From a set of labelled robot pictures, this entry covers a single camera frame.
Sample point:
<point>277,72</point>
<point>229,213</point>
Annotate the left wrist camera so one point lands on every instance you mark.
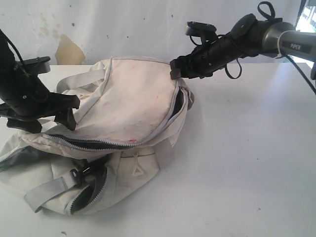
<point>39,65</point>

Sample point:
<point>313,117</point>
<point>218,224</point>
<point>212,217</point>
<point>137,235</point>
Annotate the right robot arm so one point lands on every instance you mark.
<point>249,37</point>

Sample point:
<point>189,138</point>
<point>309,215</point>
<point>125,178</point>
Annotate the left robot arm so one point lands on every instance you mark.
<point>9,53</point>

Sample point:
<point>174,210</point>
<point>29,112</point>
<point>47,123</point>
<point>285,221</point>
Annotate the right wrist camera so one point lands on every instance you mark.
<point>198,29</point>

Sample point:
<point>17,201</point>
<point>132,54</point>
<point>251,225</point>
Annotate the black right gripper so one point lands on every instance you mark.
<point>205,59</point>

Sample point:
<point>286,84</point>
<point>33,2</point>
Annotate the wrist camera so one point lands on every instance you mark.
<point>39,65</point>
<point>198,29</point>

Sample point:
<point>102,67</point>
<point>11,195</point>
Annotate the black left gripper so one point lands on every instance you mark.
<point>26,99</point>

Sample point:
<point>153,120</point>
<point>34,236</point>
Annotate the white fabric backpack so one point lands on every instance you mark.
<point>130,116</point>

